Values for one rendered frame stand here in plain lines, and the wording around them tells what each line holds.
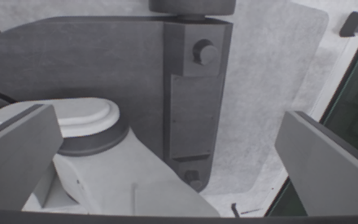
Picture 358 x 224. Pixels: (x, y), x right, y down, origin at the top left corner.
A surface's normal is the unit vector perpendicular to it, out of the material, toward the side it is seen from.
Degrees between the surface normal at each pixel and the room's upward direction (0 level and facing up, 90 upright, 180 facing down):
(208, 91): 0
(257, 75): 0
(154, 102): 0
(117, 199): 90
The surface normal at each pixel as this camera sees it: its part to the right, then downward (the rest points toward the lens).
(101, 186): 0.04, -0.87
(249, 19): 0.21, 0.49
